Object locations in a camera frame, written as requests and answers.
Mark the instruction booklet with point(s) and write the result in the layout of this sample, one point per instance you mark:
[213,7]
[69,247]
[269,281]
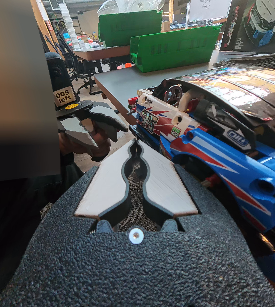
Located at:
[259,61]

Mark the clear plastic bag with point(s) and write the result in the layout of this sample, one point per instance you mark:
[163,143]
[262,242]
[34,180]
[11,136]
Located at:
[127,6]

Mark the whiteboard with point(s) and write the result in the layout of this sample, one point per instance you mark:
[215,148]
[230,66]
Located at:
[209,9]

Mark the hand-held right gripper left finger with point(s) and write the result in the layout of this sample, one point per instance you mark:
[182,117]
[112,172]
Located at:
[103,189]

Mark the stack of white cups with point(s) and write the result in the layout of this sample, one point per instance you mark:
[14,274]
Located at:
[69,26]

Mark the black office chair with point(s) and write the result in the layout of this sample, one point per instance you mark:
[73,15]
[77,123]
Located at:
[79,64]

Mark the black toy car box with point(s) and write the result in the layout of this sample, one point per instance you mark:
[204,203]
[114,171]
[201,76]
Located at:
[259,24]

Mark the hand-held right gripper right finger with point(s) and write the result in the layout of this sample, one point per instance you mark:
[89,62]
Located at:
[166,189]

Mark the green plastic bin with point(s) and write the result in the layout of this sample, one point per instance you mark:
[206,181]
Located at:
[175,48]
[127,26]

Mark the blue white brick race car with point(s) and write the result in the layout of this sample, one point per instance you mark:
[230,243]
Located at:
[223,153]

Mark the brown desk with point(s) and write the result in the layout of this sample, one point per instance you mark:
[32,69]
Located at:
[99,52]

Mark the person's left hand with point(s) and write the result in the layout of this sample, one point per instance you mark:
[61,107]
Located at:
[102,144]

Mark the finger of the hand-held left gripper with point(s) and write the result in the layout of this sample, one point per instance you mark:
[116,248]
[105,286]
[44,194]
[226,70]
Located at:
[75,130]
[108,117]

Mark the grey desk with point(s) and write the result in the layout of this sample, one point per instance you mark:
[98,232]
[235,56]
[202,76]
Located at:
[120,81]

